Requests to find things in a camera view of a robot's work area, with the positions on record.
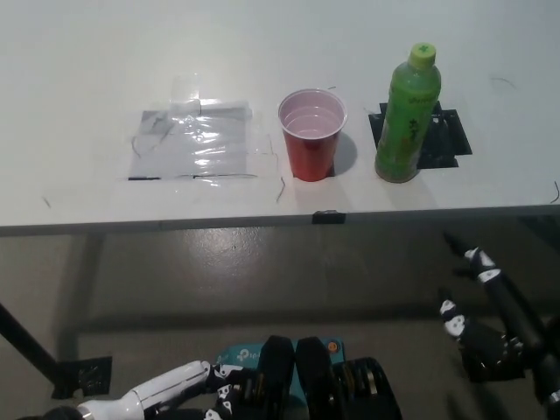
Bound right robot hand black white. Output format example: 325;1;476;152
438;231;549;373

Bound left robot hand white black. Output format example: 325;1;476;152
78;359;249;420

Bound green tea bottle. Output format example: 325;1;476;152
374;42;442;184

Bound robot body black teal blocks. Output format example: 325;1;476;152
216;334;403;420

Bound red plastic cup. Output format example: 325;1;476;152
276;88;349;181

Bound black table leg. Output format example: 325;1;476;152
0;300;60;395

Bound black tape on table edge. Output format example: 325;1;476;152
311;210;347;225

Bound large black tape patch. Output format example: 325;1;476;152
368;102;473;171

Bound clear plastic sheet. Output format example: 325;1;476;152
128;99;255;181

